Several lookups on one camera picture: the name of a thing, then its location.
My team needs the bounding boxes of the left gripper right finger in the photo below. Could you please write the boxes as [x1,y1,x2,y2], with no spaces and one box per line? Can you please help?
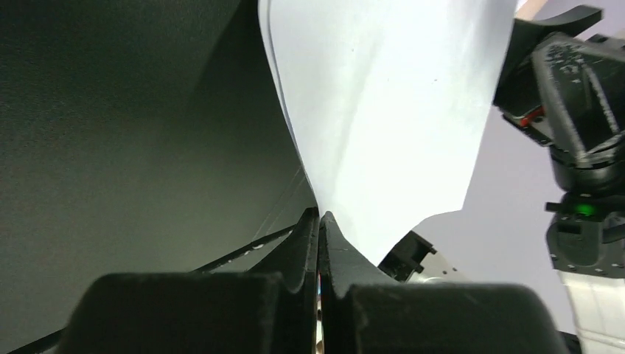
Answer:
[318,212,568,354]

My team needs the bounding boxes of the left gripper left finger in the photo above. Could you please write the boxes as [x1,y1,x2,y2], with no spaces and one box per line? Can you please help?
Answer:
[57,208,319,353]

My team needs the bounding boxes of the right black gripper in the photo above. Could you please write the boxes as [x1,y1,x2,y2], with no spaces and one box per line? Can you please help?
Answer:
[493,5,624,193]

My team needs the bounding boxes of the white paper sheet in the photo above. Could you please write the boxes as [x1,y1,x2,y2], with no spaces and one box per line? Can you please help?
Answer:
[258,1,517,264]

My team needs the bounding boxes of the grey black file folder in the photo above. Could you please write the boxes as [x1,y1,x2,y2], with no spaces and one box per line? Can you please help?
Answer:
[1,1,315,353]

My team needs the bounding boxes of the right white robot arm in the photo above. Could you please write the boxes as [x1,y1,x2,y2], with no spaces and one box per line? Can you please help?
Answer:
[493,4,624,353]

